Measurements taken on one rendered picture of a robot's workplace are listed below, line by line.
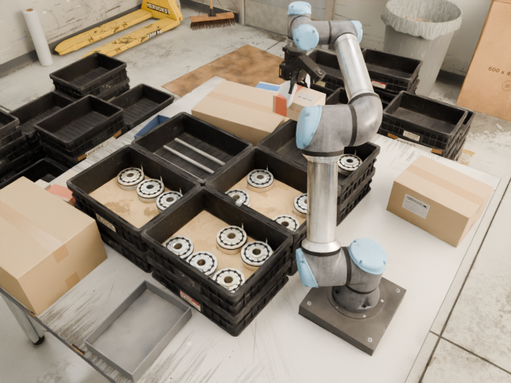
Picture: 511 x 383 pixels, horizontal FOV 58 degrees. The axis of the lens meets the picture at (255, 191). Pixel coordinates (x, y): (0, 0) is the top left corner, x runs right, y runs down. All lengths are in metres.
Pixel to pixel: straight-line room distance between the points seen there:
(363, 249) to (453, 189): 0.59
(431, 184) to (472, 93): 2.31
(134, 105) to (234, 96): 1.16
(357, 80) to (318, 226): 0.43
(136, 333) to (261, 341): 0.39
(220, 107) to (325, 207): 0.96
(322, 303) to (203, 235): 0.46
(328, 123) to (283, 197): 0.57
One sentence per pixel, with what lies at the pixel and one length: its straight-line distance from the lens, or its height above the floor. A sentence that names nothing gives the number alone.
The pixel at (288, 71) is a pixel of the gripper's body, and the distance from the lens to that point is 1.74.
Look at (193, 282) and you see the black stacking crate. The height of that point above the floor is 0.86.
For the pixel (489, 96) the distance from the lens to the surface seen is 4.12.
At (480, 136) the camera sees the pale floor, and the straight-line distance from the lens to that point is 3.86.
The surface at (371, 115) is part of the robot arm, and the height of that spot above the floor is 1.34.
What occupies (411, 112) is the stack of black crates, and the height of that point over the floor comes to 0.49.
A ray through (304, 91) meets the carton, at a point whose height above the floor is 1.12.
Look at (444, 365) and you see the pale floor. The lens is 2.44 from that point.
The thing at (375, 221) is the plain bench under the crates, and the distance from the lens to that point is 1.90.
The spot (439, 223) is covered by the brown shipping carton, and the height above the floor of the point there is 0.77.
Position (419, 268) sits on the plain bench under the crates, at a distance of 1.79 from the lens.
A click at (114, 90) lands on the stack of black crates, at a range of 3.25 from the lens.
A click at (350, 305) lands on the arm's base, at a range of 1.54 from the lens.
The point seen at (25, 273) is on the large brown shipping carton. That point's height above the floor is 0.90.
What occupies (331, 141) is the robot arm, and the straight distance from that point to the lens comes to 1.26.
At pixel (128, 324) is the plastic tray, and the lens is 1.61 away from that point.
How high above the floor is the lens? 2.03
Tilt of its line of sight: 42 degrees down
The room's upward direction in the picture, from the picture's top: straight up
